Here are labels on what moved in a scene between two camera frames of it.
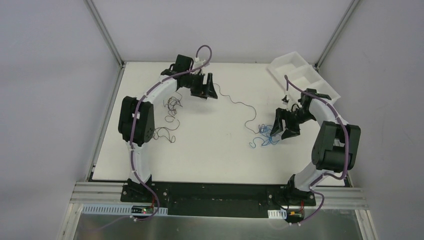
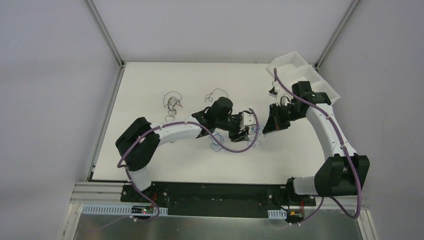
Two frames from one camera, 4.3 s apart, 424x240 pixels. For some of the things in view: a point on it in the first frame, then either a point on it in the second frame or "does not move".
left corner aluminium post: (91, 6) does not move
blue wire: (272, 138) to (254, 130)
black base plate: (190, 198) does not move
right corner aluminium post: (335, 33) does not move
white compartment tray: (302, 74) does not move
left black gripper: (202, 87) to (238, 128)
